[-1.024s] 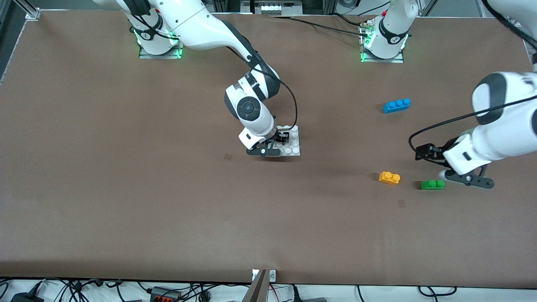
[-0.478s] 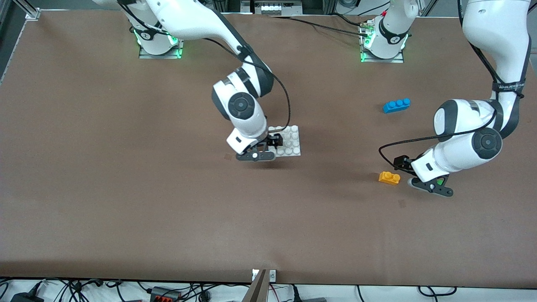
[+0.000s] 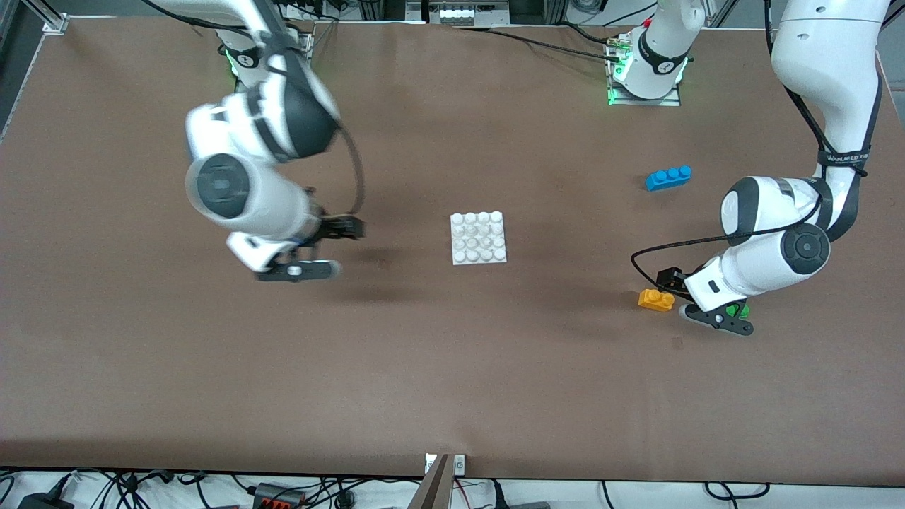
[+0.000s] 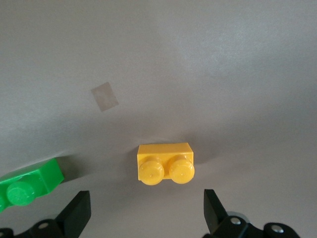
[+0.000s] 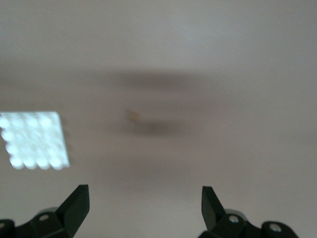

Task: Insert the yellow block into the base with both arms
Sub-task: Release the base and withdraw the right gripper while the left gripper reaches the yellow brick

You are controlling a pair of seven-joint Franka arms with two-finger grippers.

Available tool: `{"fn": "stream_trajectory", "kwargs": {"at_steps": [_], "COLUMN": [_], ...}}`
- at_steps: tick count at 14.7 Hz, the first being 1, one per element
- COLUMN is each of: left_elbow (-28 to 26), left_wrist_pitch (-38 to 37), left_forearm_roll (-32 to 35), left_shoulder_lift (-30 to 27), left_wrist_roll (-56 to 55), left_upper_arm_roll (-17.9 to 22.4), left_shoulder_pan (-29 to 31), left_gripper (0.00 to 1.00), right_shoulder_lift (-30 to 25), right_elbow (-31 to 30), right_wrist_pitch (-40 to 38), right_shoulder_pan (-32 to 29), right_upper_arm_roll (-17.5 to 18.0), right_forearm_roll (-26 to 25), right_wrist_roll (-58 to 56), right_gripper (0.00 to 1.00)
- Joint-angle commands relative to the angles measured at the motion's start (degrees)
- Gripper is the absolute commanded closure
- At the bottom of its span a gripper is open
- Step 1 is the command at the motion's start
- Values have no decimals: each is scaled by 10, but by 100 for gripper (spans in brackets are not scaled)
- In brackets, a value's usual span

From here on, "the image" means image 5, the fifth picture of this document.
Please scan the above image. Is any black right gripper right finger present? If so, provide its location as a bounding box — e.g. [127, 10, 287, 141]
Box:
[198, 185, 298, 238]

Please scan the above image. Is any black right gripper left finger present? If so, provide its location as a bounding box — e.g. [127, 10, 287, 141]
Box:
[0, 184, 90, 238]

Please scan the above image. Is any white studded base plate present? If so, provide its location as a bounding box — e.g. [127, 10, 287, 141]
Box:
[0, 111, 70, 171]

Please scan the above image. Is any small brown tape patch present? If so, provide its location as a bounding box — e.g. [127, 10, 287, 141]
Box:
[126, 110, 142, 122]

